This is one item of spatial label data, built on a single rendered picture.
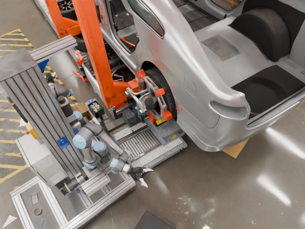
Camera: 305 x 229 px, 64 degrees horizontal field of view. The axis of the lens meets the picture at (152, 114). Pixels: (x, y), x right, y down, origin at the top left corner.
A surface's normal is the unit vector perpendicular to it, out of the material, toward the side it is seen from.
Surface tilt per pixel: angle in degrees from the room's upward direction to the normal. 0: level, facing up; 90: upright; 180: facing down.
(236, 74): 20
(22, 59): 0
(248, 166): 0
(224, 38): 2
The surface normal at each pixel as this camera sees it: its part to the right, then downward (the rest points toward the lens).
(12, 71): -0.05, -0.62
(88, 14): 0.54, 0.65
